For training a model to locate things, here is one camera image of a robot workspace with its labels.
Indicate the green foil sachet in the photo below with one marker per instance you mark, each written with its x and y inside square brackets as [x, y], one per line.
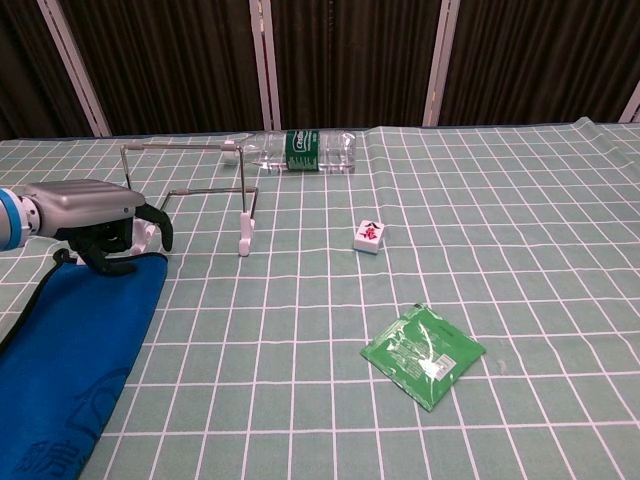
[420, 355]

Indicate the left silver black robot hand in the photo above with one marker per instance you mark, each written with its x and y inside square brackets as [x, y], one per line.
[85, 205]

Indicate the white partition post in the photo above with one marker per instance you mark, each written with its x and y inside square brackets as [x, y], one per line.
[631, 105]
[75, 70]
[265, 65]
[442, 60]

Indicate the dark pleated curtain panel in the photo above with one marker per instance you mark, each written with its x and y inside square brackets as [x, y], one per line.
[540, 55]
[170, 65]
[30, 75]
[350, 60]

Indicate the white mahjong tile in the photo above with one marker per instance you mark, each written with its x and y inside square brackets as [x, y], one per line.
[369, 237]

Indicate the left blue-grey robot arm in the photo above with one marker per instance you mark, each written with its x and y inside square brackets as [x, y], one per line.
[10, 220]

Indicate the clear bottle with green label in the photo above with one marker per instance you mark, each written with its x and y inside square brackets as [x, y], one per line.
[302, 150]

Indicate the green white grid tablecloth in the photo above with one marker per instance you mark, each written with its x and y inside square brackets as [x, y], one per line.
[450, 250]

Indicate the black and blue cloth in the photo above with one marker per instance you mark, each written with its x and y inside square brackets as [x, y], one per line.
[75, 350]

